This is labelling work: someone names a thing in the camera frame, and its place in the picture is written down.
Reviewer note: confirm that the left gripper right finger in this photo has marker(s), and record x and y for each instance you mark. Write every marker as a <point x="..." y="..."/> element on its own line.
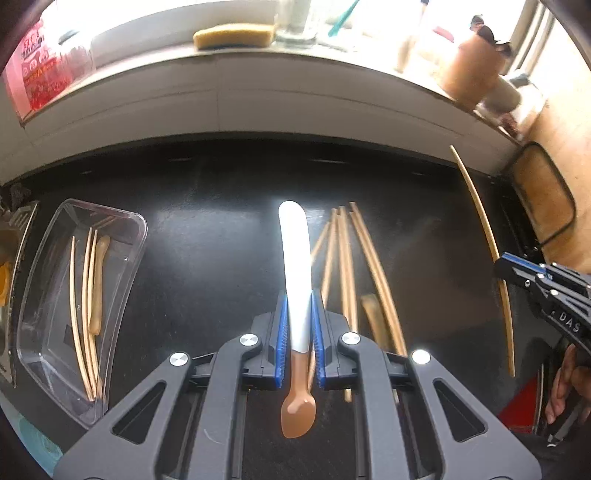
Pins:
<point x="402" y="401"/>

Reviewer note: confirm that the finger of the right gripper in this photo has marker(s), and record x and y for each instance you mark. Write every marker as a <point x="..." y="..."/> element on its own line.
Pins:
<point x="513" y="267"/>
<point x="525" y="283"/>

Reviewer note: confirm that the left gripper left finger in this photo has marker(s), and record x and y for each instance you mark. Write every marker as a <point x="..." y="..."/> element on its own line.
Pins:
<point x="186" y="419"/>

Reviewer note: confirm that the wooden chopstick group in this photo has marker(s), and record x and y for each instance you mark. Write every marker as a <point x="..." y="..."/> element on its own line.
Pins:
<point x="94" y="347"/>

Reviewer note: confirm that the brown wooden pestle stick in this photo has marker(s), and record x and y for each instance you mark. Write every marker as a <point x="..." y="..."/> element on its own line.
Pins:
<point x="97" y="295"/>

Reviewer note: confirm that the clear plastic tray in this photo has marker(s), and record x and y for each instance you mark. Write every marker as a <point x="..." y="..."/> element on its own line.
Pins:
<point x="44" y="336"/>

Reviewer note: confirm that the diagonal wooden chopstick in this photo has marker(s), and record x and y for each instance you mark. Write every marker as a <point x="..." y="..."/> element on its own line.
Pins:
<point x="87" y="280"/>

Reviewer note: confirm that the beige plastic spoon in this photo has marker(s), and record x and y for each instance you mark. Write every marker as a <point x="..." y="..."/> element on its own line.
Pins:
<point x="372" y="307"/>

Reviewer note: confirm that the wooden chopstick crossing spoon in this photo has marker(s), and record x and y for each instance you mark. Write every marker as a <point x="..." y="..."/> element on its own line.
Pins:
<point x="343" y="265"/>

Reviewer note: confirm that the steel kitchen sink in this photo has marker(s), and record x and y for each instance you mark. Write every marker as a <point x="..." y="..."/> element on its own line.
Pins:
<point x="15" y="230"/>

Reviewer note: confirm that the right hand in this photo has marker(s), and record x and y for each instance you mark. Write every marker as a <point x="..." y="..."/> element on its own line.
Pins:
<point x="570" y="376"/>

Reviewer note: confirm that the small wooden cutting board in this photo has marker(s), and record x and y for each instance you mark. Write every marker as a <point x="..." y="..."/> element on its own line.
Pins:
<point x="542" y="193"/>

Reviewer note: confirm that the black metal board rack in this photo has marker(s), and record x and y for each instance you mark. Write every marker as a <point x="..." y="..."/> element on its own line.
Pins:
<point x="540" y="198"/>

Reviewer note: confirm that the teal bowl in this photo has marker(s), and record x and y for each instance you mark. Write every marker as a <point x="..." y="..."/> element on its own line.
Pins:
<point x="44" y="451"/>

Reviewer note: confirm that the large wooden cutting board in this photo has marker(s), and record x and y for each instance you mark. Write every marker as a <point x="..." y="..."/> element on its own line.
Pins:
<point x="563" y="128"/>

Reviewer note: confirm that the dark pestle in mortar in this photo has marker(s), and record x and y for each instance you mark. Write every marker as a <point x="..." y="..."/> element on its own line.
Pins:
<point x="520" y="80"/>

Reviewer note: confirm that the cork utensil holder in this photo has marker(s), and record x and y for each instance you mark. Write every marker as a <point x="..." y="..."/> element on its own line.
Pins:
<point x="472" y="73"/>

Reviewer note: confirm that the orange plastic funnel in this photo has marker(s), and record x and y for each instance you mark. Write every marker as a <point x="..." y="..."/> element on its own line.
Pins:
<point x="5" y="282"/>

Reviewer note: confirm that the teal toothbrush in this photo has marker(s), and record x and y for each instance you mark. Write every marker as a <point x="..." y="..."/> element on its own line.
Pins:
<point x="342" y="19"/>

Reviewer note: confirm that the tall clear glass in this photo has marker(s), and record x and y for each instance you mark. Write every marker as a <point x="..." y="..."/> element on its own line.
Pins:
<point x="293" y="23"/>

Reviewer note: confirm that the yellow sponge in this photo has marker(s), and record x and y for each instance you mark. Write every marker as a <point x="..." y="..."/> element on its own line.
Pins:
<point x="234" y="35"/>

